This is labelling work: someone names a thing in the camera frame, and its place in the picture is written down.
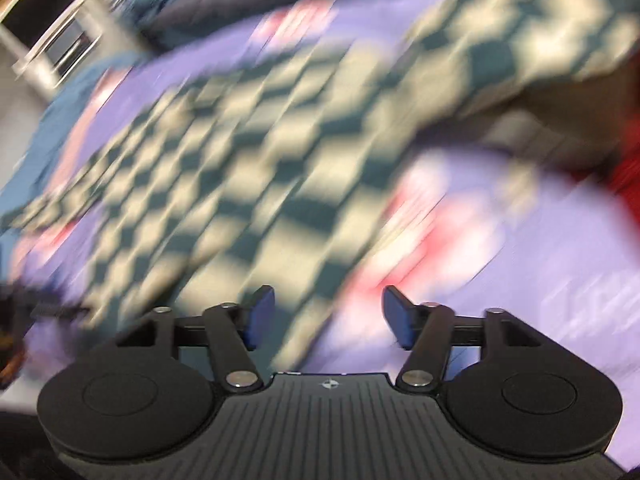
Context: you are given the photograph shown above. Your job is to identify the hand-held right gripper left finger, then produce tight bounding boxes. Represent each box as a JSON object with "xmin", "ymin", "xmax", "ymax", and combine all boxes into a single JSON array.
[{"xmin": 116, "ymin": 286, "xmax": 276, "ymax": 394}]

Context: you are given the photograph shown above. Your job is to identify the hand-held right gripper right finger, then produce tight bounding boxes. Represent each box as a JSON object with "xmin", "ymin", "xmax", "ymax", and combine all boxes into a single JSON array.
[{"xmin": 381, "ymin": 285, "xmax": 543, "ymax": 394}]

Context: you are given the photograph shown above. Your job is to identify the green cream checkered garment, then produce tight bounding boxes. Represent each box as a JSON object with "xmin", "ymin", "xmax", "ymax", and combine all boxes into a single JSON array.
[{"xmin": 0, "ymin": 0, "xmax": 640, "ymax": 376}]

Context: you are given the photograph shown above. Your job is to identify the purple floral blanket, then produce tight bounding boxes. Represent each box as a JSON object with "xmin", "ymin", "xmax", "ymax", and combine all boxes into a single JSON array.
[{"xmin": 0, "ymin": 0, "xmax": 640, "ymax": 461}]

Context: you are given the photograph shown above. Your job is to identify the blue bedsheet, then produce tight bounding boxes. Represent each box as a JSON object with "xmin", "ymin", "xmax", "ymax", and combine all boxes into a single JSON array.
[{"xmin": 0, "ymin": 50, "xmax": 151, "ymax": 201}]

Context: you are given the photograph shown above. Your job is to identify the white cabinet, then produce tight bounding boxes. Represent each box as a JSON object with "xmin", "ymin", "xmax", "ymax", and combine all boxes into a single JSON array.
[{"xmin": 0, "ymin": 0, "xmax": 106, "ymax": 91}]

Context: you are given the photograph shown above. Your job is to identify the dark grey duvet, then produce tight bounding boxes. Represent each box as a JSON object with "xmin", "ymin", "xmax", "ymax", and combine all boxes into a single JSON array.
[{"xmin": 150, "ymin": 0, "xmax": 451, "ymax": 46}]

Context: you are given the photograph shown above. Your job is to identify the teal blue quilt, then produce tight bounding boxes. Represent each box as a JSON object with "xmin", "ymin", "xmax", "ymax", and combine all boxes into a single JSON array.
[{"xmin": 120, "ymin": 0, "xmax": 211, "ymax": 51}]

